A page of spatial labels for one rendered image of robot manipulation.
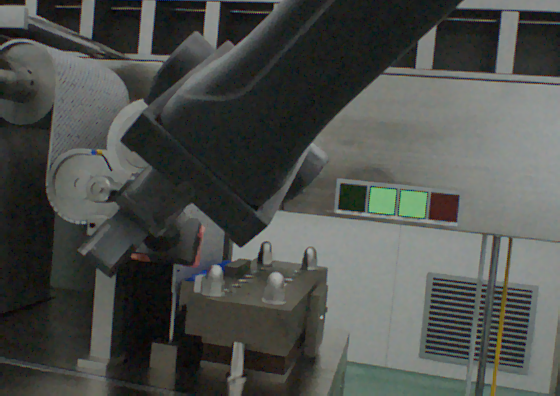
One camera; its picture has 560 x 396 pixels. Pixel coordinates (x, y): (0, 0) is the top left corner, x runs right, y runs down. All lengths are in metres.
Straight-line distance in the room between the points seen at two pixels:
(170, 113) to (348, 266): 3.33
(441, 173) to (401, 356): 2.58
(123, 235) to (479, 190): 0.71
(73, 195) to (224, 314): 0.33
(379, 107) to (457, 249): 2.43
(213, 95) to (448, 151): 0.96
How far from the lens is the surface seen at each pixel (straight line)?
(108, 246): 0.74
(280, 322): 0.84
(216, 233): 1.08
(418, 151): 1.16
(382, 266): 3.54
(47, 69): 1.04
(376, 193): 1.16
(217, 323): 0.87
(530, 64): 1.29
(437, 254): 3.53
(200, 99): 0.24
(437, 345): 3.63
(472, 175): 1.17
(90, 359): 0.95
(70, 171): 1.00
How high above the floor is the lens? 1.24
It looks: 3 degrees down
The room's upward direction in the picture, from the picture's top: 5 degrees clockwise
